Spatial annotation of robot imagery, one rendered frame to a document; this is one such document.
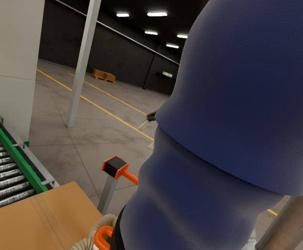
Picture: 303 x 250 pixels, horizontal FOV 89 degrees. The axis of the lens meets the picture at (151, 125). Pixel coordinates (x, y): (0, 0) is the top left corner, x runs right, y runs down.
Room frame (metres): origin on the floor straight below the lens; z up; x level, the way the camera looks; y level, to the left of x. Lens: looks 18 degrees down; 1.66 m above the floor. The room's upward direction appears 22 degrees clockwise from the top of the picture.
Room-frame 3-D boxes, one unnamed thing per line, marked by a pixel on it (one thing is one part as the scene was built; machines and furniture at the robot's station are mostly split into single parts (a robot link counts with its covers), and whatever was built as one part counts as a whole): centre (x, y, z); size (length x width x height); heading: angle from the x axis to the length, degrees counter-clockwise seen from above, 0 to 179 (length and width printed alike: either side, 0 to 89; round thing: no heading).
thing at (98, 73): (10.62, 4.25, 0.25); 1.37 x 0.94 x 0.49; 136
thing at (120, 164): (0.60, 0.08, 1.22); 0.09 x 0.08 x 0.05; 162
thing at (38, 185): (1.15, 1.07, 0.60); 1.60 x 0.11 x 0.09; 63
